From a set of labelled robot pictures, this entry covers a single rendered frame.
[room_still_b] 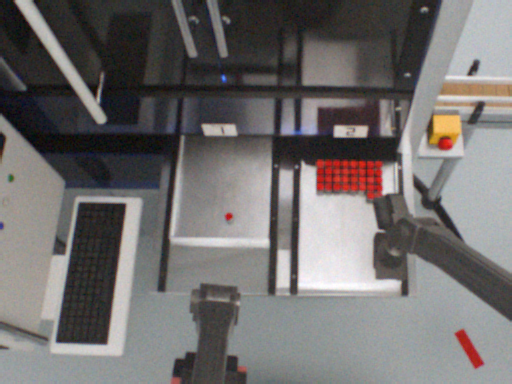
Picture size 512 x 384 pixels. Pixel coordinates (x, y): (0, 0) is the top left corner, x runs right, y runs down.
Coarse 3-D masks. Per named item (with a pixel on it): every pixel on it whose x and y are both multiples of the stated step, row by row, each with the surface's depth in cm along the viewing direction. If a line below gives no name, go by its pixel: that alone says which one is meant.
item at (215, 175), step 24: (192, 144) 168; (216, 144) 168; (240, 144) 168; (264, 144) 168; (192, 168) 165; (216, 168) 165; (240, 168) 165; (264, 168) 165; (192, 192) 162; (216, 192) 162; (240, 192) 162; (264, 192) 162; (192, 216) 160; (216, 216) 160; (240, 216) 160; (264, 216) 160; (192, 240) 156; (216, 240) 156; (240, 240) 156; (264, 240) 155
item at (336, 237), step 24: (312, 168) 165; (384, 168) 165; (312, 192) 162; (384, 192) 162; (312, 216) 160; (336, 216) 160; (360, 216) 160; (312, 240) 157; (336, 240) 157; (360, 240) 157; (312, 264) 155; (336, 264) 155; (360, 264) 155
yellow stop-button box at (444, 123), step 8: (432, 112) 155; (440, 112) 155; (448, 112) 155; (456, 112) 155; (432, 120) 155; (440, 120) 154; (448, 120) 154; (456, 120) 154; (432, 128) 154; (440, 128) 153; (448, 128) 153; (456, 128) 153; (432, 136) 155; (440, 136) 154; (448, 136) 154; (456, 136) 154
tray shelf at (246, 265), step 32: (288, 160) 166; (352, 160) 166; (384, 160) 166; (160, 192) 163; (288, 192) 163; (160, 224) 159; (288, 224) 159; (192, 256) 156; (224, 256) 156; (256, 256) 156; (192, 288) 153; (256, 288) 153; (288, 288) 153; (320, 288) 153; (352, 288) 153; (384, 288) 153; (416, 288) 153
